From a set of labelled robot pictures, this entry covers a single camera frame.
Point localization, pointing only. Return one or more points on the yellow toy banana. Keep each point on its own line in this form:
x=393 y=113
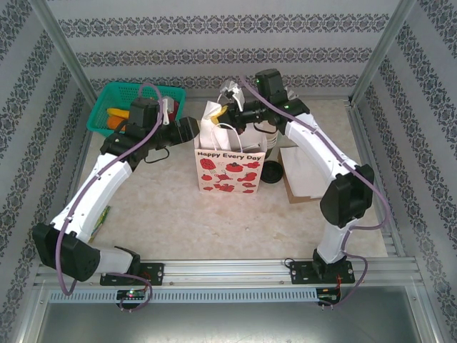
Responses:
x=118 y=113

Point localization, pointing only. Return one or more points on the white napkin stack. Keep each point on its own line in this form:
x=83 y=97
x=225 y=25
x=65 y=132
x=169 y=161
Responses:
x=303 y=171

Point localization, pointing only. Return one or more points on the red toy fruit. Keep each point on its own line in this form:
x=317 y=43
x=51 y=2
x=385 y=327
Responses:
x=173 y=114

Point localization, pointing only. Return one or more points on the aluminium mounting rail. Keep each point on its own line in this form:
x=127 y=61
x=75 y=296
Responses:
x=221 y=271

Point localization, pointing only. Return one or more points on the aluminium cage frame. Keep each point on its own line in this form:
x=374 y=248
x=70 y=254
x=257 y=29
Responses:
x=60 y=46

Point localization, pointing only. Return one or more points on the white red-print paper gift bag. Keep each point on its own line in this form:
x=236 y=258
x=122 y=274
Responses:
x=228 y=171

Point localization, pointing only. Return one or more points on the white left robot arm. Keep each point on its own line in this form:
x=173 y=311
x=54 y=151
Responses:
x=93 y=193

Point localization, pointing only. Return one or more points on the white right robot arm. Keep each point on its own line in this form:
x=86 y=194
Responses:
x=314 y=143

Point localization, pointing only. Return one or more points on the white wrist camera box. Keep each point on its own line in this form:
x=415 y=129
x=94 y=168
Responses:
x=168 y=110
x=233 y=93

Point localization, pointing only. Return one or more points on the teal plastic basket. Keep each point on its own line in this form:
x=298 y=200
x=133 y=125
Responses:
x=103 y=107

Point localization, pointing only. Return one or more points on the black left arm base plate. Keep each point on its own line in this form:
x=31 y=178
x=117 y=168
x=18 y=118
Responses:
x=153 y=273

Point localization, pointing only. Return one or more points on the orange toy fruit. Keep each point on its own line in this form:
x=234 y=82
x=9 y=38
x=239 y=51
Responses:
x=115 y=122

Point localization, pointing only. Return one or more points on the green snack packet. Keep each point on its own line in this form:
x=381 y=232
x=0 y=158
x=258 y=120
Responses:
x=100 y=223

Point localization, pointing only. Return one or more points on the small circuit board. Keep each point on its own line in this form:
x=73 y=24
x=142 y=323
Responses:
x=132 y=294
x=328 y=298

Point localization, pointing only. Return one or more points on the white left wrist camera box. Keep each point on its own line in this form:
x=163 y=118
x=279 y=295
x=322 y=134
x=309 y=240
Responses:
x=168 y=110

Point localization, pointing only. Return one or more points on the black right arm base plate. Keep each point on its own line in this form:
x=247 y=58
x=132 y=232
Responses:
x=300 y=273

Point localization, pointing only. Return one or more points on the paper cup stack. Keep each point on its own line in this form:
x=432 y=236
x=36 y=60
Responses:
x=275 y=139

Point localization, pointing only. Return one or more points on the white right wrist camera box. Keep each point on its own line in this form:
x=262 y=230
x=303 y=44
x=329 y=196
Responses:
x=233 y=93

